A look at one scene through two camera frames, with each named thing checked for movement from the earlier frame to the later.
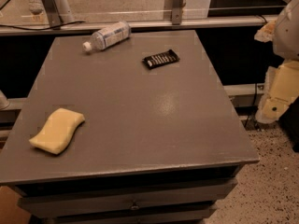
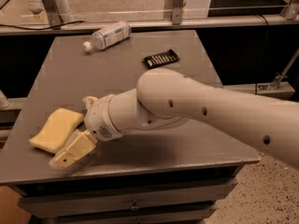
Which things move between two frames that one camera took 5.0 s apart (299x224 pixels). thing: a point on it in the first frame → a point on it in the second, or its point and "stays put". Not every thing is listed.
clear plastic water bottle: x=107 y=36 stays put
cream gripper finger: x=266 y=33 → x=89 y=100
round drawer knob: x=135 y=207 stays put
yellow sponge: x=55 y=136 stays put
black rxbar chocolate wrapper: x=162 y=59 stays put
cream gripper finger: x=281 y=88 → x=80 y=144
